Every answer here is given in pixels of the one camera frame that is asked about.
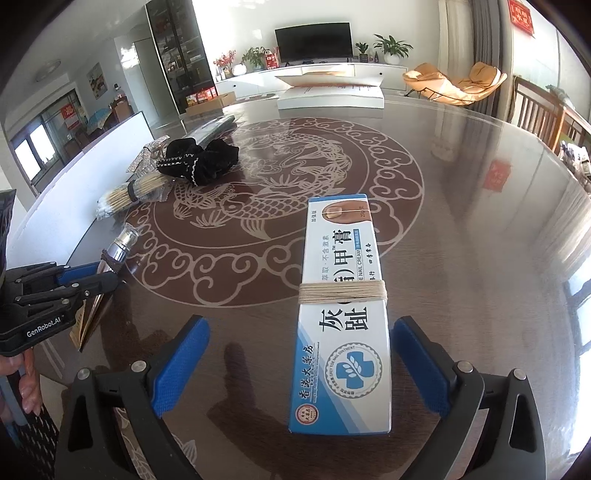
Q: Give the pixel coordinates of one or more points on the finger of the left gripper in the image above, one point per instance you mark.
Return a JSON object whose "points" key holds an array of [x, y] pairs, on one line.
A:
{"points": [[72, 274]]}

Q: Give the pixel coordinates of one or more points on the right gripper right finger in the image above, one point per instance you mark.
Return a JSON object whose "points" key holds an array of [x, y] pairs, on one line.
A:
{"points": [[427, 362]]}

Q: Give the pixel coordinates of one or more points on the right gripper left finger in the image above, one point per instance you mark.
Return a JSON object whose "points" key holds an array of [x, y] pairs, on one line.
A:
{"points": [[174, 364]]}

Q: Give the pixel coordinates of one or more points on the blue white medicine box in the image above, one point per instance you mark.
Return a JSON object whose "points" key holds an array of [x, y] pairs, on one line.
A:
{"points": [[342, 380]]}

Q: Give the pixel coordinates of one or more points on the bagged wooden sticks bundle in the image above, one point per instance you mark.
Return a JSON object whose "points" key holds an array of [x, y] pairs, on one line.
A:
{"points": [[151, 186]]}

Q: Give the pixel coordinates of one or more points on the black knitted gloves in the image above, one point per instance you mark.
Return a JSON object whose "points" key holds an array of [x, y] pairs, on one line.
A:
{"points": [[185, 159]]}

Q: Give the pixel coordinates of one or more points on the left hand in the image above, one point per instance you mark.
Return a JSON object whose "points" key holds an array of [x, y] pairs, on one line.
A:
{"points": [[29, 382]]}

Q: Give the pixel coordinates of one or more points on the large white cardboard box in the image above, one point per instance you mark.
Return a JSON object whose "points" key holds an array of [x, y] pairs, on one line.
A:
{"points": [[65, 210]]}

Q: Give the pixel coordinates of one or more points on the black plastic flat package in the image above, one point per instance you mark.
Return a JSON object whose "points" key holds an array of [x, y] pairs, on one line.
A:
{"points": [[212, 130]]}

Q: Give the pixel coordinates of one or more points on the brown cardboard box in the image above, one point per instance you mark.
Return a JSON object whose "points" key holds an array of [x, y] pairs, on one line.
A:
{"points": [[217, 103]]}

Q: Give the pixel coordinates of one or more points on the red flower vase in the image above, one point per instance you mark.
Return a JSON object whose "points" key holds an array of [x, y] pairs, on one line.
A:
{"points": [[224, 64]]}

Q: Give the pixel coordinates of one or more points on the dark glass display cabinet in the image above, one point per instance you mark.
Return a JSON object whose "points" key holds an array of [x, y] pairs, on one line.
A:
{"points": [[180, 49]]}

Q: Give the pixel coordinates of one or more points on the wooden dining chair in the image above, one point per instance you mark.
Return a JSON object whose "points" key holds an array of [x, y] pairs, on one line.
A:
{"points": [[543, 114]]}

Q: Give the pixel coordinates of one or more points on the flat white box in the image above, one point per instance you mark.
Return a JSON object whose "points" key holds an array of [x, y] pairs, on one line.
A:
{"points": [[331, 89]]}

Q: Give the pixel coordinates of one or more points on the white tv cabinet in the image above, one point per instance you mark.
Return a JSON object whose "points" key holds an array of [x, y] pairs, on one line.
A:
{"points": [[273, 81]]}

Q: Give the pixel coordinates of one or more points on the orange lounge chair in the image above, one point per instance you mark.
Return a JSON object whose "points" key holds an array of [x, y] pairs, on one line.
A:
{"points": [[482, 81]]}

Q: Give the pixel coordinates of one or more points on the green potted plant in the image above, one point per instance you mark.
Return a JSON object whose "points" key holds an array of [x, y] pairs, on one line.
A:
{"points": [[394, 51]]}

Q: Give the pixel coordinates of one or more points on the black television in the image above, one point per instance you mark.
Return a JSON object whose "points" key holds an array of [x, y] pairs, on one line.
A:
{"points": [[315, 42]]}

